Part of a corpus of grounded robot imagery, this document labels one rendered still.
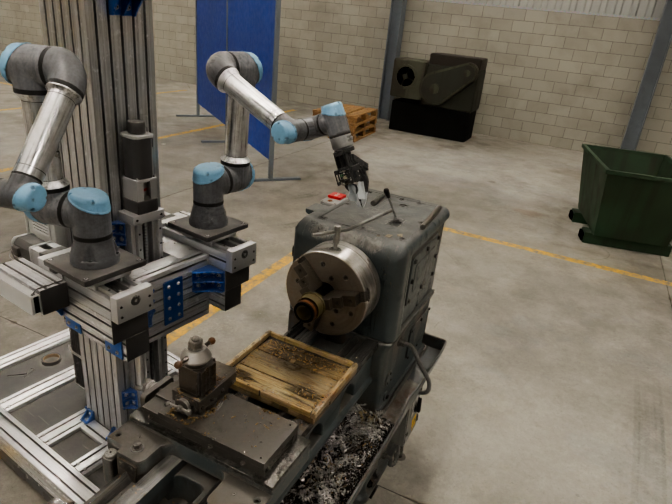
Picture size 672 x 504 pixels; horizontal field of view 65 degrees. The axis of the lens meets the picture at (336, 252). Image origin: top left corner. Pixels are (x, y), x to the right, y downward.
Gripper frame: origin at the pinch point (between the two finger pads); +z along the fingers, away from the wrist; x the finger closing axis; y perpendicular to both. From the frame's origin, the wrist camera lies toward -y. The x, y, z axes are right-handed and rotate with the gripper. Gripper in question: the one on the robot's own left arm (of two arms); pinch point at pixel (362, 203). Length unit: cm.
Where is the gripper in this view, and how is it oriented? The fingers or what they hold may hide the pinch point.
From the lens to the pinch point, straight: 187.8
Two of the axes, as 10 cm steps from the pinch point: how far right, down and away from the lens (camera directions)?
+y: -4.5, 3.2, -8.3
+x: 8.5, -1.4, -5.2
